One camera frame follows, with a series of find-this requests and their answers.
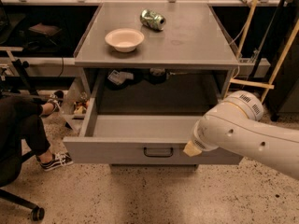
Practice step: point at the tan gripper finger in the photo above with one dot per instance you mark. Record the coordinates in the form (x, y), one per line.
(191, 149)

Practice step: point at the grey top drawer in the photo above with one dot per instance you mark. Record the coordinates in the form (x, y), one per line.
(146, 124)

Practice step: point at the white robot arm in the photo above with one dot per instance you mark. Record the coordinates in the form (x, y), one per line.
(234, 125)

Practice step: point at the grey drawer cabinet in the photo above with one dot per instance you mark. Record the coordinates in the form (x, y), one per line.
(191, 41)

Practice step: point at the white packet in drawer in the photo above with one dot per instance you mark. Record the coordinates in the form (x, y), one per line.
(118, 77)

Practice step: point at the white paper bowl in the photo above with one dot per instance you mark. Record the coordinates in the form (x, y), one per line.
(125, 39)

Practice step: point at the black white sneaker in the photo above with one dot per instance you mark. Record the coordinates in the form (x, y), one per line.
(58, 160)

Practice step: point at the crushed green soda can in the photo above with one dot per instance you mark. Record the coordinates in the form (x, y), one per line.
(152, 19)

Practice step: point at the seated person black trousers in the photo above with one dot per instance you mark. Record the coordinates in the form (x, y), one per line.
(20, 118)

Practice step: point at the black office chair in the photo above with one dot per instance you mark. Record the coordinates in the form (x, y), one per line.
(10, 168)

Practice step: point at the dark box on shelf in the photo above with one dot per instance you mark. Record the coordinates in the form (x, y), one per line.
(44, 30)

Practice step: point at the wooden stick frame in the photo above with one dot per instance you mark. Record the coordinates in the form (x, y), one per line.
(257, 55)

